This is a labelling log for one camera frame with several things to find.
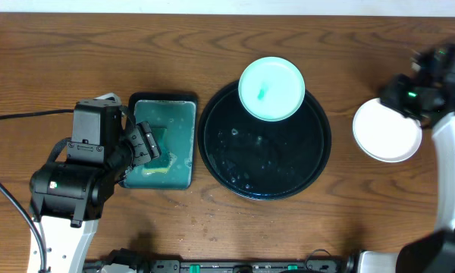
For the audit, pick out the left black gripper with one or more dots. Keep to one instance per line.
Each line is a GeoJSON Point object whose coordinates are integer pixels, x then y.
{"type": "Point", "coordinates": [141, 143]}

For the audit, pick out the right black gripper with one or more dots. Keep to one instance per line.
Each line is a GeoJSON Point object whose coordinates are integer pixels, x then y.
{"type": "Point", "coordinates": [389, 89]}

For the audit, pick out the green yellow sponge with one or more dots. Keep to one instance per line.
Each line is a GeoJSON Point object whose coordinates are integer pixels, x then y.
{"type": "Point", "coordinates": [163, 163]}

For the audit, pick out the white plate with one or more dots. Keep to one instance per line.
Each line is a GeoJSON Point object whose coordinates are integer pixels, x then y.
{"type": "Point", "coordinates": [384, 134]}

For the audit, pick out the mint plate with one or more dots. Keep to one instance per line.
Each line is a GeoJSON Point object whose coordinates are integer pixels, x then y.
{"type": "Point", "coordinates": [271, 89]}

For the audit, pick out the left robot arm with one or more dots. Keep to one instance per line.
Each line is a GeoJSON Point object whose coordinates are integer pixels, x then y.
{"type": "Point", "coordinates": [69, 191]}

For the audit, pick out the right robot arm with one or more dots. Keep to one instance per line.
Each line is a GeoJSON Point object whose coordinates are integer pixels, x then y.
{"type": "Point", "coordinates": [436, 251]}

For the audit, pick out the round black tray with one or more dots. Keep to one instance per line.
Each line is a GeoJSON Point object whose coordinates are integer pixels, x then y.
{"type": "Point", "coordinates": [258, 159]}

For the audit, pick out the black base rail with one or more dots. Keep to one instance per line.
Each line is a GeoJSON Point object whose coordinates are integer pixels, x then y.
{"type": "Point", "coordinates": [123, 260]}

